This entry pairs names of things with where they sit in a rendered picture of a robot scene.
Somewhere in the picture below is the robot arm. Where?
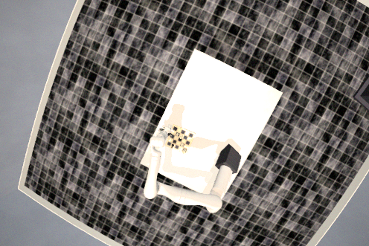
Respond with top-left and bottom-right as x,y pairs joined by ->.
144,125 -> 232,213

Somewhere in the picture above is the black and tan chessboard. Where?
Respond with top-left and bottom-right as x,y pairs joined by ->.
165,125 -> 196,154

